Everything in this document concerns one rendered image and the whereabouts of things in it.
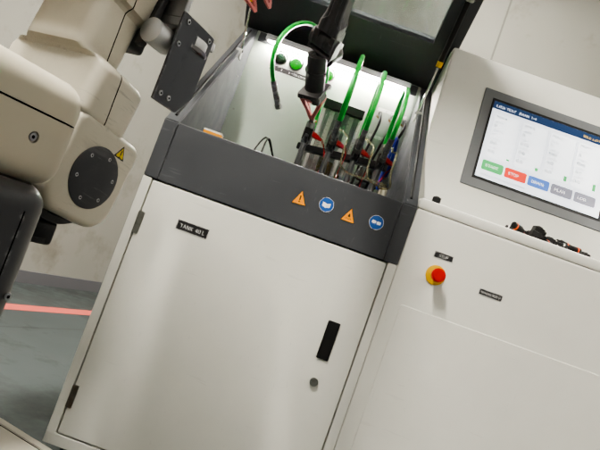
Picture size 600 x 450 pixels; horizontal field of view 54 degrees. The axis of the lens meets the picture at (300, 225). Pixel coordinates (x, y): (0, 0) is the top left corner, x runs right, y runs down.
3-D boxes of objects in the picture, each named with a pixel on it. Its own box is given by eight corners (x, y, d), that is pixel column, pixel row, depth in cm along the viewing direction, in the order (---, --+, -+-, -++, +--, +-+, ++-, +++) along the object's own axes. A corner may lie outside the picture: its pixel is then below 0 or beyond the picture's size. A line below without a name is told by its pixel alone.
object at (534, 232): (512, 233, 158) (518, 214, 158) (498, 235, 169) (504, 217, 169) (592, 262, 158) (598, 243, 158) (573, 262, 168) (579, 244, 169)
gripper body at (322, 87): (330, 90, 173) (333, 66, 168) (317, 104, 166) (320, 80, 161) (310, 84, 175) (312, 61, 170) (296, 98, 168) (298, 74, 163)
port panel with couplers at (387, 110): (349, 178, 204) (379, 95, 206) (348, 179, 207) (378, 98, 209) (385, 190, 204) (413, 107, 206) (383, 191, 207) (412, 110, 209)
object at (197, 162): (157, 179, 153) (179, 122, 154) (161, 182, 157) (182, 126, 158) (382, 260, 151) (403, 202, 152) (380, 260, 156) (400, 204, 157)
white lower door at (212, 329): (54, 432, 147) (150, 179, 152) (58, 429, 150) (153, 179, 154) (296, 521, 146) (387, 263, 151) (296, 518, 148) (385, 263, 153)
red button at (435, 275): (426, 281, 147) (432, 262, 147) (422, 281, 151) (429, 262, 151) (445, 288, 147) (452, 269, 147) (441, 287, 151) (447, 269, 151)
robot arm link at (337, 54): (312, 27, 157) (337, 45, 156) (333, 15, 165) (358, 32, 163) (297, 62, 166) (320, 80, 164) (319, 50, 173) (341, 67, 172)
